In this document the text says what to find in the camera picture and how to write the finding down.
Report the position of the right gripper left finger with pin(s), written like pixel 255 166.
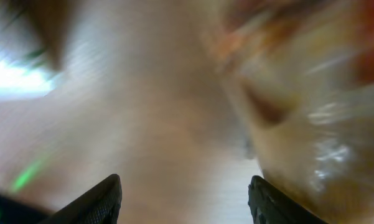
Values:
pixel 99 205

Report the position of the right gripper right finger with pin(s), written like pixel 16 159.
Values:
pixel 268 205

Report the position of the red orange pasta packet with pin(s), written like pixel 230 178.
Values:
pixel 300 75

